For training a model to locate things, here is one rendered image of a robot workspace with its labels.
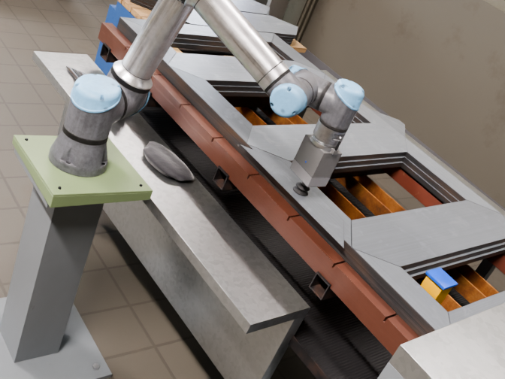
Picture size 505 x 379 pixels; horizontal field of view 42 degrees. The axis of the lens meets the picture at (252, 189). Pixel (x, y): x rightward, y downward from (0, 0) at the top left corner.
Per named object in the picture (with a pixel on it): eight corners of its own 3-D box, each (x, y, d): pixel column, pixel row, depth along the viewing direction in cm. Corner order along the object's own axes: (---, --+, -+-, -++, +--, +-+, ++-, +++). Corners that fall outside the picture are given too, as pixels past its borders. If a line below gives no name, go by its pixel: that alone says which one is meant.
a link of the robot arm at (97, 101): (52, 124, 164) (65, 75, 158) (83, 112, 176) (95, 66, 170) (93, 146, 162) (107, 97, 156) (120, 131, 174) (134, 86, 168)
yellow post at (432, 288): (400, 327, 170) (437, 273, 160) (415, 341, 167) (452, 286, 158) (389, 332, 166) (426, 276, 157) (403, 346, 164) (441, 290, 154)
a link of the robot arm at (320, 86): (283, 67, 152) (325, 88, 150) (296, 59, 162) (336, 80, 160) (270, 96, 155) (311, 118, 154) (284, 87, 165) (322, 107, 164)
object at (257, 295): (85, 62, 238) (87, 54, 236) (305, 316, 164) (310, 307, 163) (31, 59, 224) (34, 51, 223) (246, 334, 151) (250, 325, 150)
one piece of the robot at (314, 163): (358, 143, 162) (331, 195, 170) (337, 122, 168) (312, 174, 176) (329, 141, 156) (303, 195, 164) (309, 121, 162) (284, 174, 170)
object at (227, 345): (65, 142, 255) (85, 62, 238) (255, 404, 182) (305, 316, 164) (55, 142, 252) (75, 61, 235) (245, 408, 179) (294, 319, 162)
